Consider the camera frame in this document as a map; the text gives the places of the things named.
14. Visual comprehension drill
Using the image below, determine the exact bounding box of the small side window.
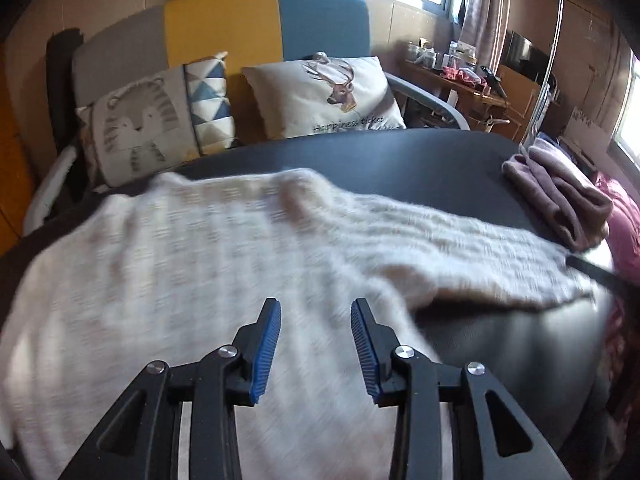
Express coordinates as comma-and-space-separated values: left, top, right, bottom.
615, 52, 640, 166

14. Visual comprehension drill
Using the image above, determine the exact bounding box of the orange wooden wardrobe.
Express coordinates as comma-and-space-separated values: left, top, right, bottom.
0, 45, 51, 256

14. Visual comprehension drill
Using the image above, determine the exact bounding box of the deer print cushion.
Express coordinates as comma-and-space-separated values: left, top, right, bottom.
241, 52, 407, 140

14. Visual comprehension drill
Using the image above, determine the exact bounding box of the grey yellow blue sofa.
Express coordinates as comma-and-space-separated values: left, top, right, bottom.
22, 0, 471, 236

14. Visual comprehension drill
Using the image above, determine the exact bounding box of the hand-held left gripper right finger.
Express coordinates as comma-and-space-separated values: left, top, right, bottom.
350, 297, 571, 480

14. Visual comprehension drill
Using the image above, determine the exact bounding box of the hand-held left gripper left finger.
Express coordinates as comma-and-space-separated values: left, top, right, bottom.
57, 297, 282, 480

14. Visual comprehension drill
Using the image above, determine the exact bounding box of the white metal clothes rack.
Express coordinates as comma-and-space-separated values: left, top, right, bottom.
520, 0, 583, 146

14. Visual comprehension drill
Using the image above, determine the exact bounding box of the black flat screen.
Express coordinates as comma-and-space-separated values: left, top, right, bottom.
501, 30, 550, 83

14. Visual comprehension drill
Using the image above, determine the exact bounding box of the cream knit sweater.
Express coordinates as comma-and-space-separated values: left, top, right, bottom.
0, 167, 598, 480

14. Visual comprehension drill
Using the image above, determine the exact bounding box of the dusty pink knit sweater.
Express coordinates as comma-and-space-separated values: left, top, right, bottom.
502, 139, 615, 253

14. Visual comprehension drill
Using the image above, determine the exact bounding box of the pink ruffled bedspread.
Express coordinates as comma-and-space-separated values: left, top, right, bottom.
592, 170, 640, 441

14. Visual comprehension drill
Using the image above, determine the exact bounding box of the tiger print cushion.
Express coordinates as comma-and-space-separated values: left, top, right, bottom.
75, 51, 236, 188

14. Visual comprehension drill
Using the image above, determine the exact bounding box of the brown cardboard box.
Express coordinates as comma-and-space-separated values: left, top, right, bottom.
495, 62, 543, 141

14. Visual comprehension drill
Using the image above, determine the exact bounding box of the patterned pink curtain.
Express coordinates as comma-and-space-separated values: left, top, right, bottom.
457, 0, 511, 61

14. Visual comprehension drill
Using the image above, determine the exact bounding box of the pink cloth bundle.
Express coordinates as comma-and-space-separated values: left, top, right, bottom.
440, 66, 483, 83

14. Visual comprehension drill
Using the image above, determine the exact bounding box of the cluster of toiletry bottles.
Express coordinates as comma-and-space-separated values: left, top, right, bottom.
407, 37, 446, 68

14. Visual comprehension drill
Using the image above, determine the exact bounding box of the wooden side table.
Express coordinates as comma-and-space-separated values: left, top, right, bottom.
404, 57, 511, 131

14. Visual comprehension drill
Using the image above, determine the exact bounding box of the white box with floral print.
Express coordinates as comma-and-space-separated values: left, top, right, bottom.
565, 106, 615, 153

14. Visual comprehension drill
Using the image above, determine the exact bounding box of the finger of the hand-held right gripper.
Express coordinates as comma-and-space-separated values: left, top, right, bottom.
565, 254, 640, 301

